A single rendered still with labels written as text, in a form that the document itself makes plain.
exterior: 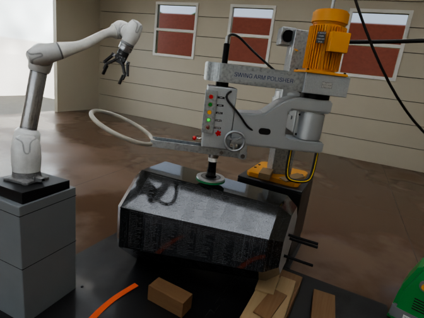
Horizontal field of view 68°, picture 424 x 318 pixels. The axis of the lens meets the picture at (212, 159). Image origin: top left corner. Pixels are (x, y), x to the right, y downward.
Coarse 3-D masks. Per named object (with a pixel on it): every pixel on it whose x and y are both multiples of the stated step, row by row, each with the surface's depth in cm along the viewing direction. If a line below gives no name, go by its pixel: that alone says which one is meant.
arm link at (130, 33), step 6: (126, 24) 213; (132, 24) 206; (138, 24) 207; (120, 30) 214; (126, 30) 207; (132, 30) 206; (138, 30) 208; (126, 36) 207; (132, 36) 208; (138, 36) 210; (132, 42) 210
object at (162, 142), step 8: (160, 144) 221; (168, 144) 222; (176, 144) 222; (184, 144) 222; (192, 144) 233; (200, 144) 234; (200, 152) 224; (208, 152) 224; (216, 152) 224; (224, 152) 224; (232, 152) 225
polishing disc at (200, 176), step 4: (200, 172) 242; (204, 172) 243; (196, 176) 234; (200, 176) 233; (204, 176) 234; (216, 176) 237; (220, 176) 238; (204, 180) 226; (208, 180) 226; (212, 180) 227; (216, 180) 228; (220, 180) 229; (224, 180) 233
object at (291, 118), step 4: (276, 96) 280; (272, 100) 287; (292, 112) 242; (296, 112) 234; (288, 116) 249; (292, 116) 241; (296, 116) 234; (288, 120) 251; (292, 120) 240; (288, 124) 250; (292, 124) 238; (288, 128) 249; (292, 128) 238
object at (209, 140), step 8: (208, 88) 207; (216, 88) 207; (224, 88) 208; (232, 88) 208; (224, 96) 209; (232, 96) 209; (216, 104) 210; (224, 104) 210; (232, 104) 211; (224, 112) 212; (232, 112) 212; (224, 120) 213; (232, 120) 214; (224, 128) 215; (208, 136) 216; (216, 136) 216; (224, 136) 216; (208, 144) 218; (216, 144) 218
